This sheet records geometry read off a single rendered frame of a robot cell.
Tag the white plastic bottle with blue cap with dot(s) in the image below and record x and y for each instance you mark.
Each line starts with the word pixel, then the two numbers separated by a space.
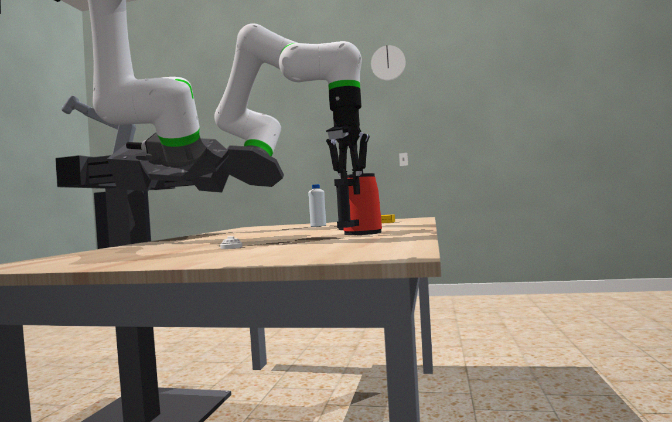
pixel 317 206

